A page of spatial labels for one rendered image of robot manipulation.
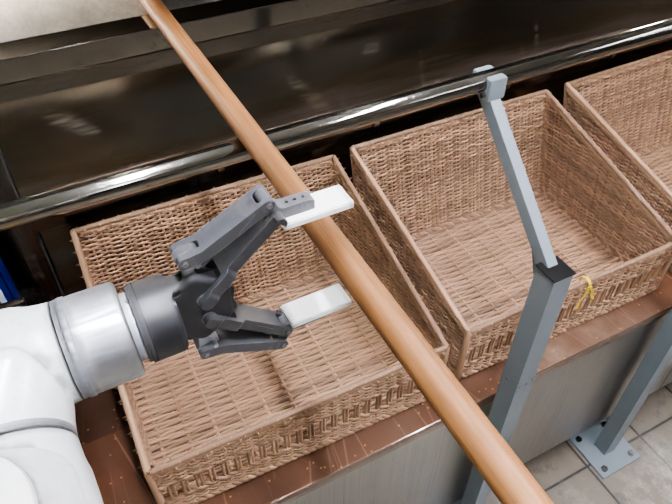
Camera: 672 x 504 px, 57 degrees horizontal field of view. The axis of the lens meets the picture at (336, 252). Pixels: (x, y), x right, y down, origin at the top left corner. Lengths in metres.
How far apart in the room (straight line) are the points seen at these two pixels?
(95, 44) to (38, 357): 0.67
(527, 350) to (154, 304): 0.71
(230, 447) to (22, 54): 0.69
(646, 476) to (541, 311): 1.04
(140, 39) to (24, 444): 0.76
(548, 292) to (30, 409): 0.73
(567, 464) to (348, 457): 0.90
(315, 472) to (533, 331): 0.45
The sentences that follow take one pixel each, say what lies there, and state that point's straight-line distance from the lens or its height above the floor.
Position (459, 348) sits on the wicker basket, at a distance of 1.22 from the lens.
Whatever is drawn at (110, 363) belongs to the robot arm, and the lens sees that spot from 0.55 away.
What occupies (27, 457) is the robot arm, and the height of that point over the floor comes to 1.23.
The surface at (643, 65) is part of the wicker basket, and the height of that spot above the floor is 0.84.
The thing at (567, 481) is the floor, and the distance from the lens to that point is 1.91.
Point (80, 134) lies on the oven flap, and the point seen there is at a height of 1.02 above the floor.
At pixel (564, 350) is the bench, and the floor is 0.58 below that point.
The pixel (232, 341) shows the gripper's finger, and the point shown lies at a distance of 0.63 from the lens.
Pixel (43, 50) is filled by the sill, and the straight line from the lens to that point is 1.10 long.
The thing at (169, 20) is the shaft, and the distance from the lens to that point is 1.06.
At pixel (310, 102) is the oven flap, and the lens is 1.27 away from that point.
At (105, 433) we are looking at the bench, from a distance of 1.27.
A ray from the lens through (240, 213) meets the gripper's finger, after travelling 0.53.
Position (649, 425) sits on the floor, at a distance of 2.09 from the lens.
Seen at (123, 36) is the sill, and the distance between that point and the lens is 1.11.
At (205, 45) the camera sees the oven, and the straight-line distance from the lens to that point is 1.15.
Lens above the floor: 1.62
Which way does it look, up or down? 44 degrees down
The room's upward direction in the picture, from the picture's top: straight up
